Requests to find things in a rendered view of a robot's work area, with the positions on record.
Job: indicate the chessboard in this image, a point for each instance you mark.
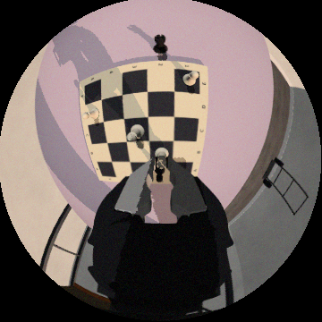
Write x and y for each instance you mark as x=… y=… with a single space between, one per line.
x=153 y=95

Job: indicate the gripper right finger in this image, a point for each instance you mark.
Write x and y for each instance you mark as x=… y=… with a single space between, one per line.
x=191 y=197

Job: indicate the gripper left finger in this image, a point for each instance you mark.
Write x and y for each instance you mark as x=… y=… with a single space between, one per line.
x=131 y=196

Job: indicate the white pawn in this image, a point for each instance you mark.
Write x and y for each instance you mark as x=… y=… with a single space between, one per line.
x=94 y=114
x=190 y=79

